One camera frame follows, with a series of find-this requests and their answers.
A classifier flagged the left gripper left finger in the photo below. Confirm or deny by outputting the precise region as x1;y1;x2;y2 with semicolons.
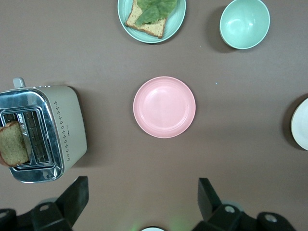
0;176;89;231

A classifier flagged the green plate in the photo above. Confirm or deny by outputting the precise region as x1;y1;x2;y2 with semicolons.
117;0;187;44

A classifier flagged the brown table cover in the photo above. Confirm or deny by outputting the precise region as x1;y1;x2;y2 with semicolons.
0;0;308;231

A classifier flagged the green bowl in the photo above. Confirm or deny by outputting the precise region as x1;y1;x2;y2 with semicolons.
219;0;270;50

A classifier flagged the brown toast slice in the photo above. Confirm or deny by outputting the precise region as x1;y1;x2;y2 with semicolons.
0;121;30;167

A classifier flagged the beige plate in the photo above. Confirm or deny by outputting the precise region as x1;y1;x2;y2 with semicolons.
290;97;308;151

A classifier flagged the pink plate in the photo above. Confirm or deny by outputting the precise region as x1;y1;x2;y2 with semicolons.
133;76;196;139

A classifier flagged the green lettuce leaf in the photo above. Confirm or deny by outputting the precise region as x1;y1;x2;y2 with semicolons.
134;0;179;26

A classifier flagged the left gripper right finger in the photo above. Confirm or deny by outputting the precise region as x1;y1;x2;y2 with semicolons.
192;178;297;231

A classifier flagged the bread slice with lettuce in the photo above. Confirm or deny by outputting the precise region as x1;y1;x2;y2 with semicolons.
125;0;167;39

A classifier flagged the beige and chrome toaster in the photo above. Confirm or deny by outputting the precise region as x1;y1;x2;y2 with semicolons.
0;77;88;184

